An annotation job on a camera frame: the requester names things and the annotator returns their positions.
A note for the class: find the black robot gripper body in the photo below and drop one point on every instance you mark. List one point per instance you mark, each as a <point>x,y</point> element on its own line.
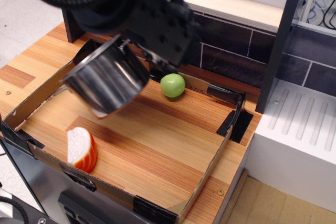
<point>165,29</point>

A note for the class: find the stainless steel pot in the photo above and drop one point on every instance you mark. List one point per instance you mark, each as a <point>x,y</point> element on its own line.
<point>108,78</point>

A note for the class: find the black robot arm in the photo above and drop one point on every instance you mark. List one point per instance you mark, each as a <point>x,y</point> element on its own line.
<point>99,16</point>

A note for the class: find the cardboard fence with black tape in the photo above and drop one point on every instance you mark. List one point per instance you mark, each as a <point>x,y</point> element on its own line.
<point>159,160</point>

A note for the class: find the green toy apple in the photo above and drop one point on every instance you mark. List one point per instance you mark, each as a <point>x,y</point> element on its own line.
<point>172,85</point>

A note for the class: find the dark tile backsplash shelf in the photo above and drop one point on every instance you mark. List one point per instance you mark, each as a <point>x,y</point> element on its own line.
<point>237,37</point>

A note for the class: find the orange white toy sushi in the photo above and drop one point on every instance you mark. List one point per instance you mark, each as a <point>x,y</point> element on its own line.
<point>82,151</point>

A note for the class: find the white toy sink drainboard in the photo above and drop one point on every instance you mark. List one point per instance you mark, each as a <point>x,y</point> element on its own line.
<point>293,148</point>

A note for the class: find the dark grey vertical post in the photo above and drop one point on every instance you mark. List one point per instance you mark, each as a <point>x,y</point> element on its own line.
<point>270,80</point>

